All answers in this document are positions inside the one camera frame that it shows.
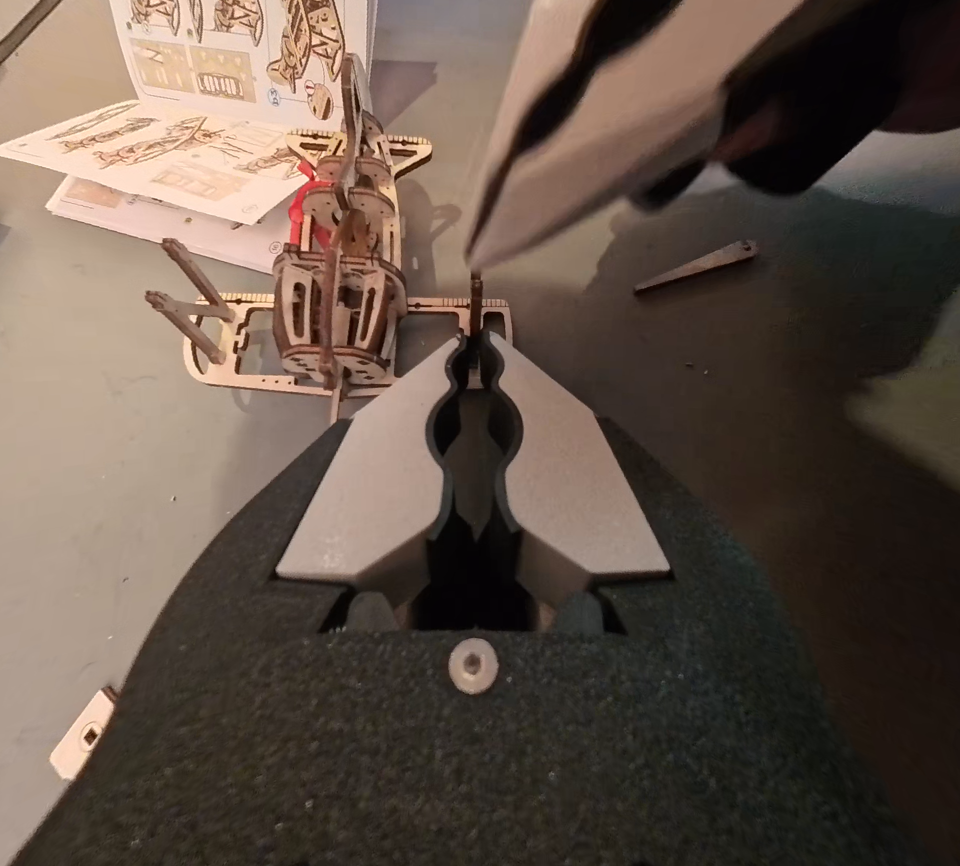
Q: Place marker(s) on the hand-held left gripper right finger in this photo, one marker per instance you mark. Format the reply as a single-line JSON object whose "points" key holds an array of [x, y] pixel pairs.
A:
{"points": [[585, 506]]}

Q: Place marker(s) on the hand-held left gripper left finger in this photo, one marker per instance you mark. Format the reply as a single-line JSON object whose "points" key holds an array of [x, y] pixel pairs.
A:
{"points": [[360, 506]]}

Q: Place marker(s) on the wooden model plane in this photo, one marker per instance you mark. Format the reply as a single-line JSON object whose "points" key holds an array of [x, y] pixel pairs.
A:
{"points": [[330, 326]]}

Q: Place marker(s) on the dark wooden strut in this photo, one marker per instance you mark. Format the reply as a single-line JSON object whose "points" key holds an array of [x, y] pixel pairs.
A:
{"points": [[478, 303]]}

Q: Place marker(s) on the grey desk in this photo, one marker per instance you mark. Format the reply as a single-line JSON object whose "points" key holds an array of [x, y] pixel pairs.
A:
{"points": [[112, 468]]}

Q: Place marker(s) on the tapered wooden strut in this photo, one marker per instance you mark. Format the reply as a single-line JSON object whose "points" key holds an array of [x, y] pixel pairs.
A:
{"points": [[697, 267]]}

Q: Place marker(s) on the red rubber band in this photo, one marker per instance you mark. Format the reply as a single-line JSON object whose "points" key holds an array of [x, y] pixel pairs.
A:
{"points": [[304, 202]]}

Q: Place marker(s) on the assembly instruction booklet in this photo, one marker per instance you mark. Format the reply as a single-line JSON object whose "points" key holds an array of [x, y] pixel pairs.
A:
{"points": [[225, 3]]}

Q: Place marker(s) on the small plywood tile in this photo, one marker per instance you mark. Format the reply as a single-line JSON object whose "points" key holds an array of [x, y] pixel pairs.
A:
{"points": [[79, 731]]}

